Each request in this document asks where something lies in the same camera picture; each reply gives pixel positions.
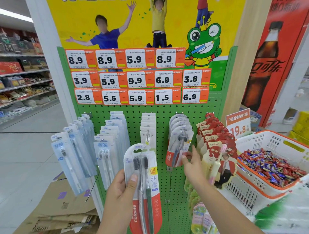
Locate row of blue toothbrush packs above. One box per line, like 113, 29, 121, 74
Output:
51, 113, 97, 196

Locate rows of orange price tags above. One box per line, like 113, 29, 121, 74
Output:
65, 47, 211, 106

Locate pile of red grey toothbrush packs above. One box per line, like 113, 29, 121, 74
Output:
123, 143, 163, 234

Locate stocked store shelves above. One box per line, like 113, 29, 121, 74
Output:
0, 26, 61, 128

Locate heap of wrapped candies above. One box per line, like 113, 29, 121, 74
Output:
238, 148, 307, 188

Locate yellow frog poster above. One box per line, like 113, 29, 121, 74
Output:
47, 0, 247, 92

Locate row of green pink packs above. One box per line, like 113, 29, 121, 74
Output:
186, 178, 218, 234

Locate person's left hand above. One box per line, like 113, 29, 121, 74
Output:
104, 169, 141, 227

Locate red cola poster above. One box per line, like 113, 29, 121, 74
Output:
241, 0, 309, 127

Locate stack of yellow cartons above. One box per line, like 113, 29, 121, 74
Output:
289, 111, 309, 145

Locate basket of candies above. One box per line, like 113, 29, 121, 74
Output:
226, 130, 309, 213

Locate bundle of green toothbrush packs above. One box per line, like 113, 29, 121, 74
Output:
140, 112, 157, 150

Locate small printed sign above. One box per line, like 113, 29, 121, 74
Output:
225, 108, 252, 140

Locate light wooden post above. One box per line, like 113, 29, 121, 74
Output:
222, 0, 273, 121

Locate person's right hand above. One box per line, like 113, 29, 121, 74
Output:
181, 145, 209, 189

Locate pile of flattened cardboard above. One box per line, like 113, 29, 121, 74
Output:
14, 171, 99, 234

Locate red grey toothbrush blister card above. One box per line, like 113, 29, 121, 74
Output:
165, 128, 194, 170
167, 120, 193, 145
169, 113, 191, 131

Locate green pegboard display rack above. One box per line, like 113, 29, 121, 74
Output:
56, 46, 237, 234

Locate row of red cartoon packs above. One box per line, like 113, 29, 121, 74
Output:
195, 112, 238, 189

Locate row of twin toothbrush packs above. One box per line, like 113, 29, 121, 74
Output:
93, 111, 131, 190

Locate person's right forearm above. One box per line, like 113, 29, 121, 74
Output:
193, 178, 257, 234

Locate ceiling light strip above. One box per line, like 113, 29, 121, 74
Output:
0, 7, 34, 23

